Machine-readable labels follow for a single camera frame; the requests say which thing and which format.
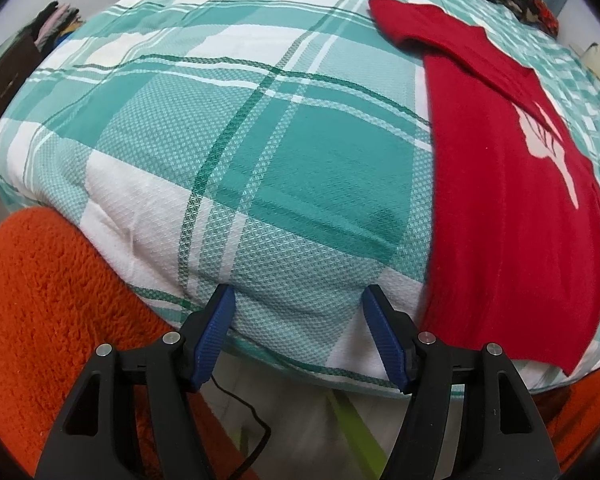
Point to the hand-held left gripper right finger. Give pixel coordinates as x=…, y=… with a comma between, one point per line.
x=382, y=332

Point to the red shirt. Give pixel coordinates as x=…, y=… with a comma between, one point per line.
x=505, y=240

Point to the green white plaid bedspread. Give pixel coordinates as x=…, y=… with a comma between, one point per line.
x=280, y=160

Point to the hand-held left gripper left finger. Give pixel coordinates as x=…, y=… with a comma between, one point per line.
x=214, y=332

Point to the orange fluffy cloth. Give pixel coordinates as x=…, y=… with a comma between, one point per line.
x=40, y=300

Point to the clothes pile by curtain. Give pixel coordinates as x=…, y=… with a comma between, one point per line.
x=527, y=2

